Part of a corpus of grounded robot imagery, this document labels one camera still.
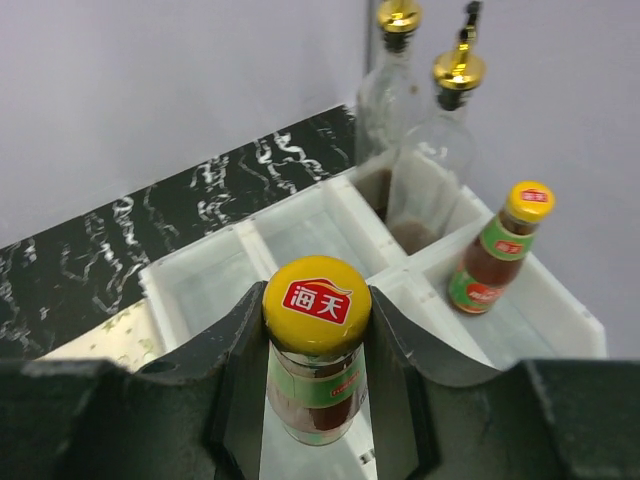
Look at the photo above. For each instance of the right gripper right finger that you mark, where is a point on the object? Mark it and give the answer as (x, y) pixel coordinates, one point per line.
(439, 414)

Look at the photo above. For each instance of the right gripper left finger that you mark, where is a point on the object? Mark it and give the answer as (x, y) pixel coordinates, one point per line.
(194, 413)

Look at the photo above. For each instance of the yellow-cap sauce bottle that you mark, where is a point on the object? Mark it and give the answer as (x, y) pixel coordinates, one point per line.
(316, 310)
(495, 256)

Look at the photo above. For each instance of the gold-top glass oil bottle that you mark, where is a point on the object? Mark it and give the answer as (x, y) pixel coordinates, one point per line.
(388, 103)

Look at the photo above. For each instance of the white compartment organizer bin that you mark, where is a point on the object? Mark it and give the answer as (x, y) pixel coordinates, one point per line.
(192, 288)

